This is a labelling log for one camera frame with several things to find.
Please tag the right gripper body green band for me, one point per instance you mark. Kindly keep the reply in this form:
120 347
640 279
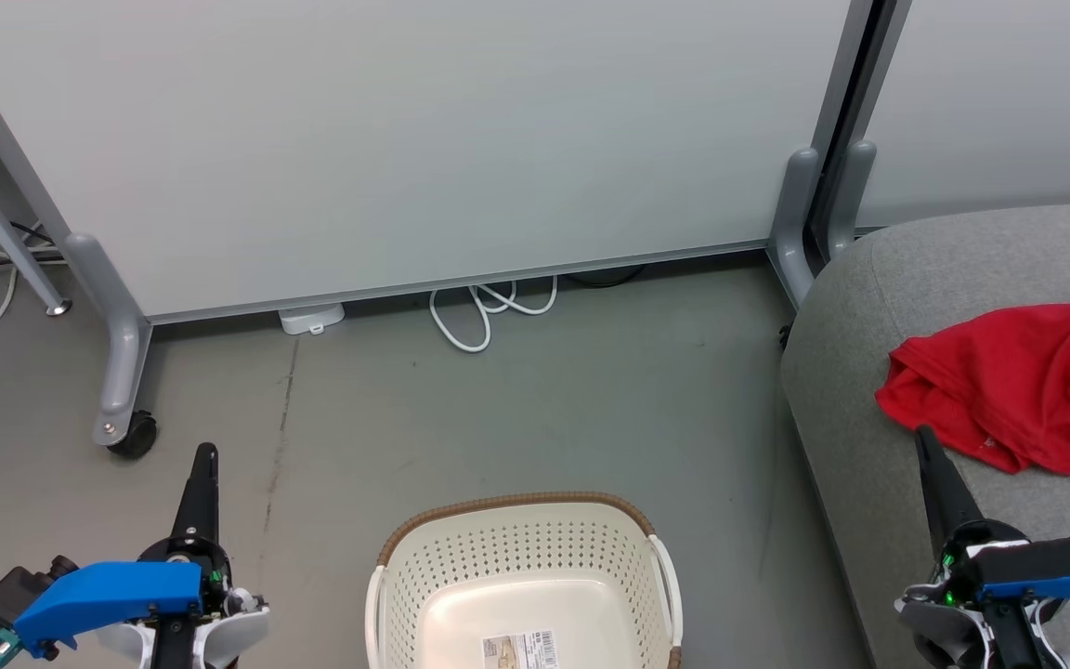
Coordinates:
962 623

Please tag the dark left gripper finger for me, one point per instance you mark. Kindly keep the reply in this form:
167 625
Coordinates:
201 502

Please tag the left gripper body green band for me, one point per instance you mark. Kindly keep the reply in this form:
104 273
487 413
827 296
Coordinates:
187 557

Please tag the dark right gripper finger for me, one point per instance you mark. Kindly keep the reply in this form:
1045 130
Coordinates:
944 497

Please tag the red and white garment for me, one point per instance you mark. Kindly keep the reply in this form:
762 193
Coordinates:
1009 390

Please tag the grey fabric sofa seat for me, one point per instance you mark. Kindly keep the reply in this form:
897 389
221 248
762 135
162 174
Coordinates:
869 390

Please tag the cream plastic laundry basket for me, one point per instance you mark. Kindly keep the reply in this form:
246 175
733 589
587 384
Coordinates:
521 595

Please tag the grey partition foot with caster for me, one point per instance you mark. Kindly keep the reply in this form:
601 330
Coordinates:
117 353

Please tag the small white box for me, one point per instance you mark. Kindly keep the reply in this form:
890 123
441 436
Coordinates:
312 318

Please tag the small black caster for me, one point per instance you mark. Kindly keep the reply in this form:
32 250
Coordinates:
785 336

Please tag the narrow white partition panel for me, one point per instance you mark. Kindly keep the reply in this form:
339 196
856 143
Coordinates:
999 102

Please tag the wide white partition panel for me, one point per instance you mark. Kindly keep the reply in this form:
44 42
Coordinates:
405 139

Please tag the blue left camera mount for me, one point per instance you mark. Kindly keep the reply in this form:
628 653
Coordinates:
117 595

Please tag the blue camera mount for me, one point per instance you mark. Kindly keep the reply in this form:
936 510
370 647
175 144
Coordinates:
1055 588
117 595

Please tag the blue right camera mount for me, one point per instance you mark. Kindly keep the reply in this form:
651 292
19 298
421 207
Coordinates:
1055 588

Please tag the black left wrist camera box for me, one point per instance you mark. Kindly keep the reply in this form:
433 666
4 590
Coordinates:
19 595

